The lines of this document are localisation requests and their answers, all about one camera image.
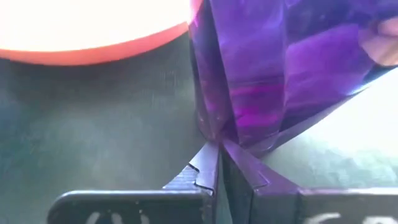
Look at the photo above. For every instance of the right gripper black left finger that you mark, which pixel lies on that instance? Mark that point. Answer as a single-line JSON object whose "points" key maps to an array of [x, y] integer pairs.
{"points": [[174, 202]]}

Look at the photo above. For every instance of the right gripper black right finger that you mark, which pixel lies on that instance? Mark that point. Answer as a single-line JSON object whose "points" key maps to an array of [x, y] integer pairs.
{"points": [[295, 205]]}

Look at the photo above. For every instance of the shiny purple foil bag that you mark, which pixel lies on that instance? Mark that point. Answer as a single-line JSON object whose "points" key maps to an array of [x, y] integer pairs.
{"points": [[267, 68]]}

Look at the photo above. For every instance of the black rectangular tray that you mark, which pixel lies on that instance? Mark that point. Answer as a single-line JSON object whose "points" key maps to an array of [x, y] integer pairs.
{"points": [[93, 130]]}

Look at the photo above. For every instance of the orange-rimmed white plate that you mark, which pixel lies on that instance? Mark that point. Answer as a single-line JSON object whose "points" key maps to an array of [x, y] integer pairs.
{"points": [[81, 28]]}

